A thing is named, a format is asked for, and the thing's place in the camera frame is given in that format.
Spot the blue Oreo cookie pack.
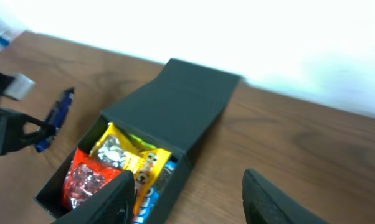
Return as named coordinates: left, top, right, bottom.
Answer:
left=133, top=160, right=177, bottom=224

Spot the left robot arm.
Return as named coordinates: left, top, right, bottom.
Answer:
left=0, top=72, right=56, bottom=156

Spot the yellow Hacks candy bag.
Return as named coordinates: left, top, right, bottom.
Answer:
left=90, top=122, right=171, bottom=215

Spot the dark green open box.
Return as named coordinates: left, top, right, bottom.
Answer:
left=34, top=59, right=240, bottom=224

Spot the red Hacks candy bag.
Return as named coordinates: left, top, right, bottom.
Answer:
left=62, top=148, right=121, bottom=210

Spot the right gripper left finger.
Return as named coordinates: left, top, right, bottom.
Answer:
left=53, top=170, right=135, bottom=224

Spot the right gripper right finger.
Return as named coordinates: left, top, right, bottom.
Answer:
left=242, top=169, right=326, bottom=224

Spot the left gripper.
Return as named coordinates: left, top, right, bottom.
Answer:
left=0, top=109, right=56, bottom=156

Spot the green gummy candy bag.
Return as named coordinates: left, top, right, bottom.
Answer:
left=128, top=134, right=157, bottom=151

